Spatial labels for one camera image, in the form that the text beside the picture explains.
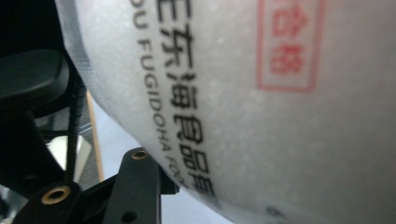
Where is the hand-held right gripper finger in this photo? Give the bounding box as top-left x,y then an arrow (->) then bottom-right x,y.
158,163 -> 181,196

